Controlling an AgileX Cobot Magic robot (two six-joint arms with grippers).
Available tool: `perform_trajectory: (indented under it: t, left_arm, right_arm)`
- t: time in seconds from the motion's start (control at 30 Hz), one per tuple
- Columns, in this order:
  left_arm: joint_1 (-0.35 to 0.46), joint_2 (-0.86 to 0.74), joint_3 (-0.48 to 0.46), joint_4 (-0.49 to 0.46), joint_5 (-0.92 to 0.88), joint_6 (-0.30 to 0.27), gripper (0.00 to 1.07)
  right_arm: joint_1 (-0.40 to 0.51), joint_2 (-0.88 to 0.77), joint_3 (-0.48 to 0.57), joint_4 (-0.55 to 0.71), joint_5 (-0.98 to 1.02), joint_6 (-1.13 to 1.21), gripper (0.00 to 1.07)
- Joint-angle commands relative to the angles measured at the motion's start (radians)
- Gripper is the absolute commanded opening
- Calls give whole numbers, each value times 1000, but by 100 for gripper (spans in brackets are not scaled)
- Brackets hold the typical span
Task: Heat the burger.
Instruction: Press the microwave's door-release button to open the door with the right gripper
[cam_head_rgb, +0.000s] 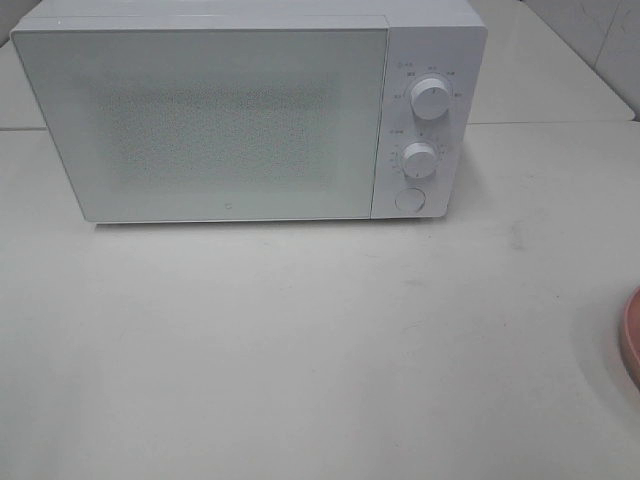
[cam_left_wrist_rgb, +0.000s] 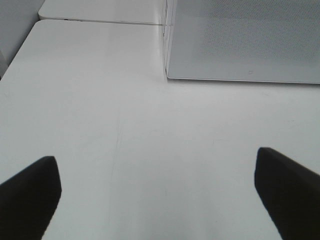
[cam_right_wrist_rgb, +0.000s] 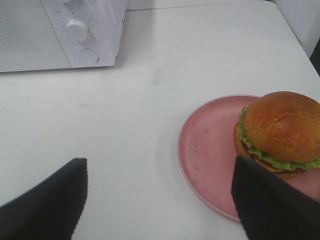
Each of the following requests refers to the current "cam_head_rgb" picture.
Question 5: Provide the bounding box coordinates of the white round knob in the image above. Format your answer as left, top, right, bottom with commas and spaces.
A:
402, 143, 438, 179
409, 75, 452, 121

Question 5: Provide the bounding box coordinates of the white microwave oven body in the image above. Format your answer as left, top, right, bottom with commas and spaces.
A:
10, 1, 488, 222

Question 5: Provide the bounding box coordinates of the upper white round knob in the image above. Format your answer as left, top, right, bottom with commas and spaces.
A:
409, 75, 452, 121

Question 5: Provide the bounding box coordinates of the white microwave door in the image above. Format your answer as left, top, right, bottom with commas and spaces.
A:
14, 29, 387, 223

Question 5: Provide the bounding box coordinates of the pink round plate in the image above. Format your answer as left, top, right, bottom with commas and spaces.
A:
619, 289, 640, 387

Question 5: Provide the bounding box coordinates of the lower white round knob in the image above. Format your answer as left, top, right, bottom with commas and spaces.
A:
402, 143, 438, 179

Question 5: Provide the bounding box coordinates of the white round door button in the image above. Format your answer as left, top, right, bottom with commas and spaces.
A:
395, 188, 426, 214

